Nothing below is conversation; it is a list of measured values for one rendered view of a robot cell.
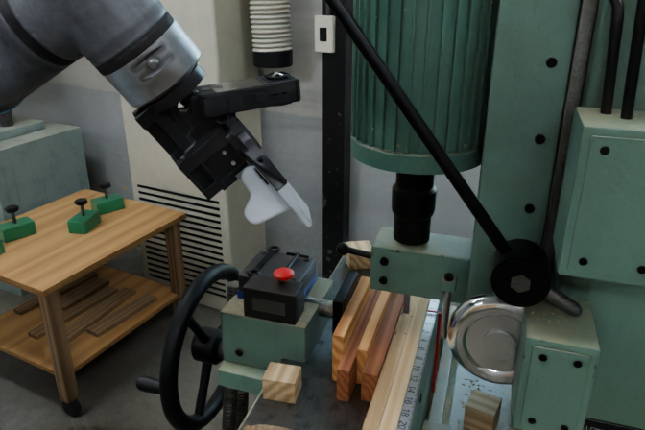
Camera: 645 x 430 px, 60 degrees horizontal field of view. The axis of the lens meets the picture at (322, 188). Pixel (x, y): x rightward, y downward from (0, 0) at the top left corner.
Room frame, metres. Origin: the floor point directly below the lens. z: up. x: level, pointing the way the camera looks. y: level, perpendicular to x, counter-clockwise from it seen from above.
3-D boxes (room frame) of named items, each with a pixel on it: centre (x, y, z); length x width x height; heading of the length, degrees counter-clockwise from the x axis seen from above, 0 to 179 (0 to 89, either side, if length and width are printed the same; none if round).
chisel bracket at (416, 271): (0.70, -0.14, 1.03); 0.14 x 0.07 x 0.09; 72
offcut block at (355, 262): (0.94, -0.07, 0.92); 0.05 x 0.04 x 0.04; 98
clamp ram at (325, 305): (0.72, -0.01, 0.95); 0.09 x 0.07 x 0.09; 162
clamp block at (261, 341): (0.74, 0.07, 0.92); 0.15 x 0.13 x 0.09; 162
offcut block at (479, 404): (0.64, -0.24, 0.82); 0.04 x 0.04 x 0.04; 58
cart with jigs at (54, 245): (1.86, 0.95, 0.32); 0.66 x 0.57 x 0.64; 152
